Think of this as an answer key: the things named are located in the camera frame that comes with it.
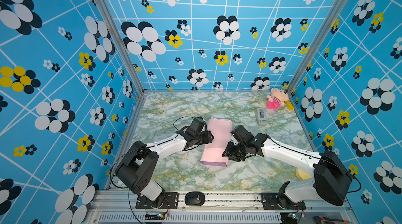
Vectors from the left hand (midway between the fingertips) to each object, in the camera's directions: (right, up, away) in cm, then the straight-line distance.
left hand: (212, 137), depth 88 cm
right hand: (+6, -8, -8) cm, 13 cm away
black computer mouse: (-9, -25, -16) cm, 31 cm away
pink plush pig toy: (+48, +24, +20) cm, 57 cm away
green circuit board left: (-27, -33, -17) cm, 46 cm away
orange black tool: (+53, -34, -18) cm, 66 cm away
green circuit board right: (+34, -32, -18) cm, 50 cm away
